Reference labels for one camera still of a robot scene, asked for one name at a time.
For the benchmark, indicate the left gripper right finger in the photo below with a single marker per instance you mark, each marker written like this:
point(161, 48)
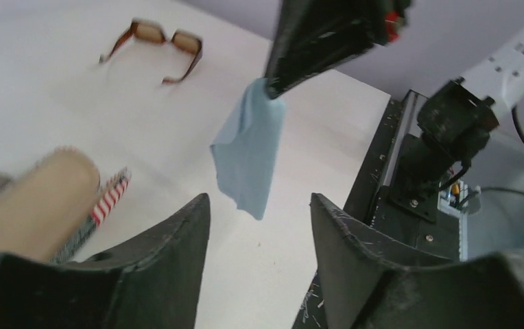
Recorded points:
point(425, 286)

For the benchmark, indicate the brown tortoise sunglasses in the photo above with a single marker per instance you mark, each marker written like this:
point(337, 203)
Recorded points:
point(153, 33)

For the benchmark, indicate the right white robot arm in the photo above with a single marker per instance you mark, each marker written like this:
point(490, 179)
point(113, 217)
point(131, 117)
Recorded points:
point(455, 123)

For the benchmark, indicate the flag print glasses case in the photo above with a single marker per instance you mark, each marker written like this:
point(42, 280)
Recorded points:
point(50, 211)

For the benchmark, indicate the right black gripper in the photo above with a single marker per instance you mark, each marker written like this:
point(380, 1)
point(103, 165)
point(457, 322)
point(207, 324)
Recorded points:
point(315, 36)

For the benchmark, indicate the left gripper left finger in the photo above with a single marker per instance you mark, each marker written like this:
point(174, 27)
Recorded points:
point(152, 280)

